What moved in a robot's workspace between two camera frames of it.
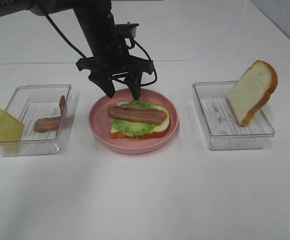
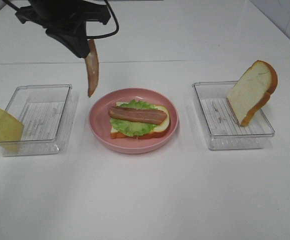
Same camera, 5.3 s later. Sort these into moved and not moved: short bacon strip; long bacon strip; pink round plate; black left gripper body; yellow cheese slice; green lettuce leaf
Moved: black left gripper body; short bacon strip
Not moved: long bacon strip; yellow cheese slice; green lettuce leaf; pink round plate
